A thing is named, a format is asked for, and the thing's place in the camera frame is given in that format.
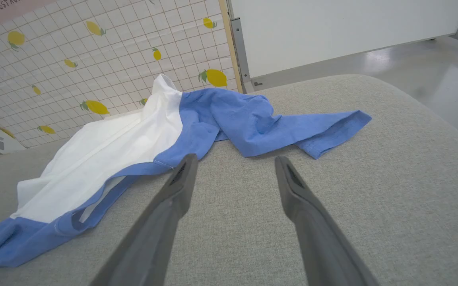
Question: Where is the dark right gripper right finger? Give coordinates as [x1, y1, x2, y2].
[275, 155, 379, 286]

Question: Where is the white board with metal frame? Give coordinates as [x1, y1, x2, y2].
[227, 0, 458, 94]

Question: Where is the blue and white shirt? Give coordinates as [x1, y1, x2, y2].
[0, 73, 373, 271]

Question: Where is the lemon print tiled panel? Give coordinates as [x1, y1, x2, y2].
[0, 0, 244, 150]

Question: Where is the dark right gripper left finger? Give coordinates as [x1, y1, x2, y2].
[90, 153, 199, 286]

